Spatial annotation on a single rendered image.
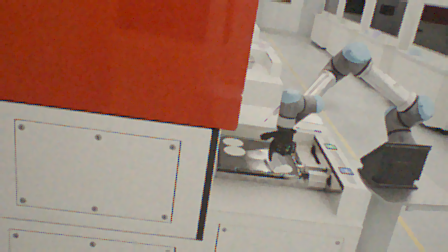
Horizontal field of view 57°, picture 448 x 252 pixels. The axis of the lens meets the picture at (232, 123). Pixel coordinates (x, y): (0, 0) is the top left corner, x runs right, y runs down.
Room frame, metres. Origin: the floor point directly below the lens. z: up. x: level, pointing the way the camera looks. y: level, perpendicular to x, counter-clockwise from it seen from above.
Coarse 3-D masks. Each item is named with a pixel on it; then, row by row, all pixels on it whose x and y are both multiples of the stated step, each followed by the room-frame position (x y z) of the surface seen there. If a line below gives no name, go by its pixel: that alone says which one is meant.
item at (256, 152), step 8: (224, 136) 1.94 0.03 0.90; (224, 144) 1.84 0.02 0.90; (248, 144) 1.89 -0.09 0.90; (256, 144) 1.91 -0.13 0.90; (264, 144) 1.92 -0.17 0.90; (224, 152) 1.74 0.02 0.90; (248, 152) 1.79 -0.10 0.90; (256, 152) 1.81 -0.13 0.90; (264, 152) 1.82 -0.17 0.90; (224, 160) 1.66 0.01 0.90; (232, 160) 1.67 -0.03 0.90; (240, 160) 1.69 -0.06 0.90; (248, 160) 1.70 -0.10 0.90; (256, 160) 1.72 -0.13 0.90; (264, 160) 1.73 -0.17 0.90; (288, 160) 1.78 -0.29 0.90; (248, 168) 1.62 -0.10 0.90; (256, 168) 1.63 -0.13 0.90; (264, 168) 1.65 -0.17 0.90
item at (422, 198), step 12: (420, 180) 1.98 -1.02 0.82; (372, 192) 1.76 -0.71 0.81; (384, 192) 1.77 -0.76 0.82; (396, 192) 1.79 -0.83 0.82; (408, 192) 1.81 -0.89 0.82; (420, 192) 1.84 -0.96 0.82; (432, 192) 1.86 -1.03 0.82; (444, 192) 1.88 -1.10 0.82; (396, 204) 1.69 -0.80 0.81; (408, 204) 1.70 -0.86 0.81; (420, 204) 1.71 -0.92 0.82; (432, 204) 1.73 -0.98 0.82; (444, 204) 1.75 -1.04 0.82
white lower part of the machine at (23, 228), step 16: (0, 224) 1.12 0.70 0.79; (16, 224) 1.12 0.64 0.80; (32, 224) 1.13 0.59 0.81; (48, 224) 1.13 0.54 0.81; (64, 224) 1.14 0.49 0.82; (0, 240) 1.12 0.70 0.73; (16, 240) 1.12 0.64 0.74; (32, 240) 1.12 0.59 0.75; (48, 240) 1.13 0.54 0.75; (64, 240) 1.13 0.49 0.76; (80, 240) 1.14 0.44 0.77; (96, 240) 1.14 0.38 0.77; (112, 240) 1.16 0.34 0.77; (128, 240) 1.15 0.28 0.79; (144, 240) 1.16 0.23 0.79; (160, 240) 1.16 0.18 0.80; (176, 240) 1.17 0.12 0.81; (192, 240) 1.17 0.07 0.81
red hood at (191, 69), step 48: (0, 0) 1.12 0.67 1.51; (48, 0) 1.13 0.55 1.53; (96, 0) 1.14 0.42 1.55; (144, 0) 1.15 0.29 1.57; (192, 0) 1.16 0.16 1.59; (240, 0) 1.18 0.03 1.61; (0, 48) 1.12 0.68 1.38; (48, 48) 1.13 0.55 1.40; (96, 48) 1.14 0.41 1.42; (144, 48) 1.15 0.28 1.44; (192, 48) 1.17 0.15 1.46; (240, 48) 1.18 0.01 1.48; (0, 96) 1.12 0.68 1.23; (48, 96) 1.13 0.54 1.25; (96, 96) 1.14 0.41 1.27; (144, 96) 1.16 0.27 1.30; (192, 96) 1.17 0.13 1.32; (240, 96) 1.18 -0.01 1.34
